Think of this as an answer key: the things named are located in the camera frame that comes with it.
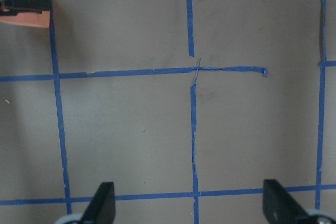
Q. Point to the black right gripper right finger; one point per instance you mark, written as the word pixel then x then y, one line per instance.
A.
pixel 279 207

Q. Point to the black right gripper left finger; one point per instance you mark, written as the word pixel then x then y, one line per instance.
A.
pixel 102 206

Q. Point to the orange foam block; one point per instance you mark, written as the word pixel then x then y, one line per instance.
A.
pixel 29 19

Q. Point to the brown paper table cover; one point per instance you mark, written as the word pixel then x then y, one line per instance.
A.
pixel 186 105

